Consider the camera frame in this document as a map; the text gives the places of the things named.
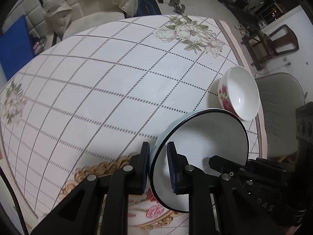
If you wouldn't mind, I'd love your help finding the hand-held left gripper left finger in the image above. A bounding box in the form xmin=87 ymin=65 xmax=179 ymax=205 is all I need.
xmin=31 ymin=141 xmax=151 ymax=235

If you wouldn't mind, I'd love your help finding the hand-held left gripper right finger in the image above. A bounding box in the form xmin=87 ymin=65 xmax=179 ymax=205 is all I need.
xmin=167 ymin=141 xmax=277 ymax=235

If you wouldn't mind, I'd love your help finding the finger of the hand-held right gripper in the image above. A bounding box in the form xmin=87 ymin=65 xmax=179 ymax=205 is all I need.
xmin=209 ymin=155 xmax=248 ymax=177

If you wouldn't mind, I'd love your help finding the light blue black-rimmed bowl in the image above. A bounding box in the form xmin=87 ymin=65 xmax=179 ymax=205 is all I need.
xmin=149 ymin=108 xmax=249 ymax=213

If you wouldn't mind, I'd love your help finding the white bowl with red flowers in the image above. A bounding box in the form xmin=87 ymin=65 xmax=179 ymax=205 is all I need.
xmin=218 ymin=66 xmax=260 ymax=121

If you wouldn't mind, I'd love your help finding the grey plastic chair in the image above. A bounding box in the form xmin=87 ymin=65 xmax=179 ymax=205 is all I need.
xmin=254 ymin=72 xmax=307 ymax=157

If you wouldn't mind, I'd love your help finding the dark wooden chair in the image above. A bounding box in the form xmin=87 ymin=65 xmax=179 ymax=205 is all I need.
xmin=241 ymin=24 xmax=300 ymax=66

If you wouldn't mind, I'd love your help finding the black weight bench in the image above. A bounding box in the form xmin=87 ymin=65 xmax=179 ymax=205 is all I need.
xmin=226 ymin=4 xmax=266 ymax=28

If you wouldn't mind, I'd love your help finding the black exercise machine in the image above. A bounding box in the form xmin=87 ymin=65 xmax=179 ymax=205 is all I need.
xmin=249 ymin=0 xmax=282 ymax=20

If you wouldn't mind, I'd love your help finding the cream padded chair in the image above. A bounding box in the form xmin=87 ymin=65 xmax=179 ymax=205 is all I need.
xmin=48 ymin=0 xmax=128 ymax=41

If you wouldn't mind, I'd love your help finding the beige sofa with cushions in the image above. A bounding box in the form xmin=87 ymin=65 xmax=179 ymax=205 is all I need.
xmin=43 ymin=0 xmax=138 ymax=40

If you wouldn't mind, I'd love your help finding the blue folding pad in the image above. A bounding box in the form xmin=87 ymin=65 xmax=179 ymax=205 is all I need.
xmin=0 ymin=15 xmax=37 ymax=80

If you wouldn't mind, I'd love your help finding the cream tufted chair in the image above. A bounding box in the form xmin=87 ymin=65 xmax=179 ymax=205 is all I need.
xmin=2 ymin=0 xmax=46 ymax=33

